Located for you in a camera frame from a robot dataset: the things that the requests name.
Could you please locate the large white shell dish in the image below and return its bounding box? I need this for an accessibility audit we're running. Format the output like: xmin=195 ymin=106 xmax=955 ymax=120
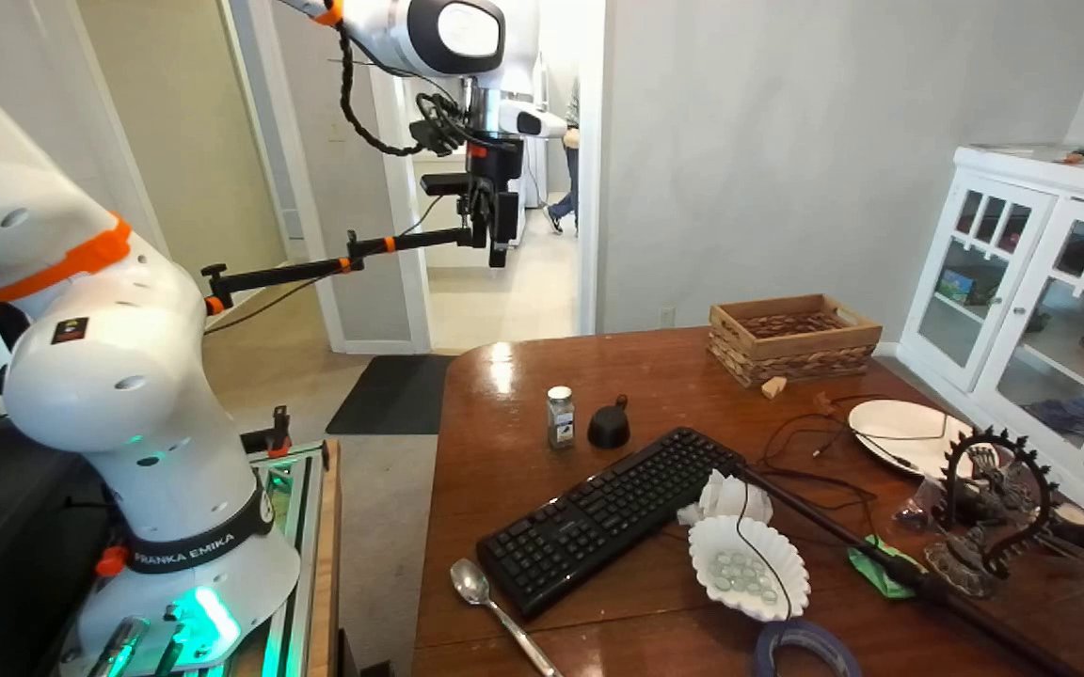
xmin=686 ymin=511 xmax=812 ymax=624

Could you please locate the black coiled gripper cable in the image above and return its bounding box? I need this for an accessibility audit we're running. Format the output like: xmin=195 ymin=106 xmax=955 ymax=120
xmin=334 ymin=18 xmax=437 ymax=163

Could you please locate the white plate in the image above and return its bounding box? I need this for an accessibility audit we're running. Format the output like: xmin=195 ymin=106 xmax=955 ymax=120
xmin=842 ymin=394 xmax=980 ymax=481

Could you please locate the white glass door cabinet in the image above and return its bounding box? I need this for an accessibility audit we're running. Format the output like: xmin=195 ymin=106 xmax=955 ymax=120
xmin=893 ymin=143 xmax=1084 ymax=551

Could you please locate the dark wooden board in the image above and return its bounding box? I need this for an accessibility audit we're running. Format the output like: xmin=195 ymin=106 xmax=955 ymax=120
xmin=865 ymin=471 xmax=1084 ymax=677

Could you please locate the black round object with handle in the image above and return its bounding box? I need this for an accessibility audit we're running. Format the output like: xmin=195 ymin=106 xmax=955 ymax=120
xmin=584 ymin=394 xmax=637 ymax=456

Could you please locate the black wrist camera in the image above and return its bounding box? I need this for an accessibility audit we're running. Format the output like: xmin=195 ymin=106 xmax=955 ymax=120
xmin=411 ymin=106 xmax=481 ymax=163

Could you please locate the glass spice shaker bottle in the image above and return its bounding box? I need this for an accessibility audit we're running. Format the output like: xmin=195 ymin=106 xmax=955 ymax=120
xmin=546 ymin=385 xmax=582 ymax=452

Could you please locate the small white shell dish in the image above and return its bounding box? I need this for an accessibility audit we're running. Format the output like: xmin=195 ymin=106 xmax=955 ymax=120
xmin=673 ymin=468 xmax=778 ymax=530

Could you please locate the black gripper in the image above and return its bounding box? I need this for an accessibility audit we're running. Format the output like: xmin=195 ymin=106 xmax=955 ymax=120
xmin=461 ymin=133 xmax=529 ymax=271

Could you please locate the robot stand with wooden edge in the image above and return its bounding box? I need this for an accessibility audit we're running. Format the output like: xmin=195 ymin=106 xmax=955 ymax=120
xmin=50 ymin=438 xmax=347 ymax=677

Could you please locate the metal spoon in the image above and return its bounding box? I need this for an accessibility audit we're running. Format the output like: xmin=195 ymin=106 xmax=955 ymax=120
xmin=444 ymin=555 xmax=566 ymax=677

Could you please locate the black stereo camera bar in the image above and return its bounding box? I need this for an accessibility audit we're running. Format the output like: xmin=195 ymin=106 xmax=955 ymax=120
xmin=422 ymin=170 xmax=481 ymax=200

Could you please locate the small round dark container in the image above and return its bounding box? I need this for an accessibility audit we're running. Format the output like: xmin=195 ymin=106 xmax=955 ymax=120
xmin=1049 ymin=501 xmax=1084 ymax=555

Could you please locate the black floor mat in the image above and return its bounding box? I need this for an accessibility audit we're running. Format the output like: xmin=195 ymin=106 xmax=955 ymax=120
xmin=323 ymin=353 xmax=455 ymax=442

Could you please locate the blue grey ring object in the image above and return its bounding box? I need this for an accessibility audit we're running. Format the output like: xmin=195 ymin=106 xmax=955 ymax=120
xmin=751 ymin=619 xmax=865 ymax=677

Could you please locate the black pole with orange clamps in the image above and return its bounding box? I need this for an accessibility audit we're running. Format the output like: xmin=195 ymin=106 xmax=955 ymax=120
xmin=199 ymin=221 xmax=496 ymax=316

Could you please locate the black box beside robot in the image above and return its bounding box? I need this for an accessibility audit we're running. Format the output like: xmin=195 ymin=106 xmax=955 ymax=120
xmin=0 ymin=417 xmax=114 ymax=677

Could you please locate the woven wooden basket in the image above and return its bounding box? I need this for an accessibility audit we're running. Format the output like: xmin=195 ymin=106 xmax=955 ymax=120
xmin=704 ymin=291 xmax=886 ymax=392

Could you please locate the black keyboard cable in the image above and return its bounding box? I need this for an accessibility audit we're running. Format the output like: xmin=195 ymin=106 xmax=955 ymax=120
xmin=760 ymin=410 xmax=881 ymax=530

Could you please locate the black computer keyboard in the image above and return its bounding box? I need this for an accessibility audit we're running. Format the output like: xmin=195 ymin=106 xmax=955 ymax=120
xmin=476 ymin=425 xmax=751 ymax=620

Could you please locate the green flat object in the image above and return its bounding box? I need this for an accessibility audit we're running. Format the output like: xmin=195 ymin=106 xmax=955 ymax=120
xmin=842 ymin=536 xmax=929 ymax=604

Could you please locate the person in blue jeans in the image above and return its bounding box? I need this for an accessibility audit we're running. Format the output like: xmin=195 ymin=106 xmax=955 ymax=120
xmin=546 ymin=120 xmax=584 ymax=236

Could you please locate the small black red clamp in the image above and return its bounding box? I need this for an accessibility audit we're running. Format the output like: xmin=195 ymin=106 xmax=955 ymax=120
xmin=264 ymin=403 xmax=298 ymax=464

